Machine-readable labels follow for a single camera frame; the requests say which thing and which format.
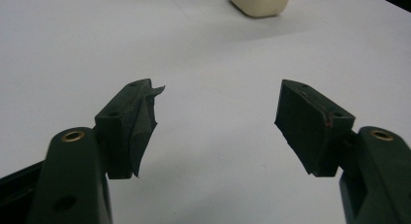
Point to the white table mat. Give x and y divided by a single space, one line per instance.
210 56

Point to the beige square cup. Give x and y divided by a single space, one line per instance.
258 2

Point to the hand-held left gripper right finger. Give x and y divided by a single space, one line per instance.
374 178

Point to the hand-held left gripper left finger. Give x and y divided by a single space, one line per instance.
74 172

